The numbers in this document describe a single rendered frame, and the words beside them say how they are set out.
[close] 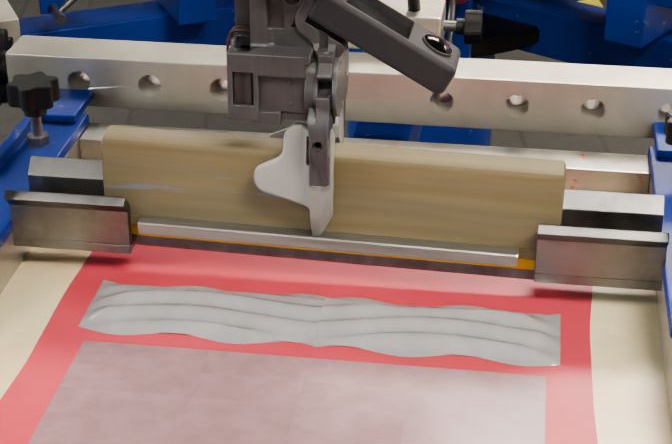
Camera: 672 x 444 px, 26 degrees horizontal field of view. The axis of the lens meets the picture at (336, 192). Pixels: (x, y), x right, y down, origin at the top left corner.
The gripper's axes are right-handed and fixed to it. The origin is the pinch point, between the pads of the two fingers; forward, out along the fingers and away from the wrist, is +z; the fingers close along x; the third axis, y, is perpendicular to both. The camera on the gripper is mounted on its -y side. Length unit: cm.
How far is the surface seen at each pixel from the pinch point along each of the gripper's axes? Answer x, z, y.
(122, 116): -236, 102, 88
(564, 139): -238, 101, -26
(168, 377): 15.8, 6.2, 9.3
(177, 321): 9.3, 5.7, 10.2
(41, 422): 22.3, 6.3, 16.6
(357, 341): 9.8, 5.8, -3.4
